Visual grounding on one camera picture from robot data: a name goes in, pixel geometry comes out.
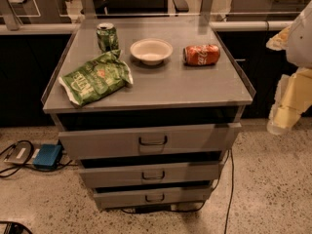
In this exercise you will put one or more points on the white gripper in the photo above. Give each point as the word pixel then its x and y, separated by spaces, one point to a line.
pixel 300 43

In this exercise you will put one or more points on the grey top drawer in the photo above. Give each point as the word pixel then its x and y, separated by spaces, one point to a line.
pixel 148 141

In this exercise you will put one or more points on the grey drawer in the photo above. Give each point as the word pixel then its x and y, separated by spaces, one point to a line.
pixel 150 174
pixel 148 141
pixel 159 196

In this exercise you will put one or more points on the grey drawer cabinet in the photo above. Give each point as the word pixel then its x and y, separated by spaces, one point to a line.
pixel 166 94

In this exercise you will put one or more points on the grey bottom drawer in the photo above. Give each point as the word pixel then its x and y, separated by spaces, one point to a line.
pixel 159 196

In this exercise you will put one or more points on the grey middle drawer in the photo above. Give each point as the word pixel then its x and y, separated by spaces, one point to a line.
pixel 150 174

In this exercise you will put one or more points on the orange Coca-Cola can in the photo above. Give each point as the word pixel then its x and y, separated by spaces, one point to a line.
pixel 200 55

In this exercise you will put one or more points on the white paper bowl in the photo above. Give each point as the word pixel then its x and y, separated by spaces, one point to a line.
pixel 151 51

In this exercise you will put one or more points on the green chip bag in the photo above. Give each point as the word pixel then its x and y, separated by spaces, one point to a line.
pixel 97 78

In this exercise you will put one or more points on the green soda can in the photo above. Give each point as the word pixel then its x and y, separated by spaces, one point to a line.
pixel 107 37

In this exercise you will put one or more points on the blue electronics box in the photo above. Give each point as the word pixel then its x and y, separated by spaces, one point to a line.
pixel 47 156

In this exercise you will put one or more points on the grey flat device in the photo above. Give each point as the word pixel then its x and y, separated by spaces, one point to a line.
pixel 20 153

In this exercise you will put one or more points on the dark object bottom left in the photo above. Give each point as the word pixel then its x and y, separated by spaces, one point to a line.
pixel 8 227

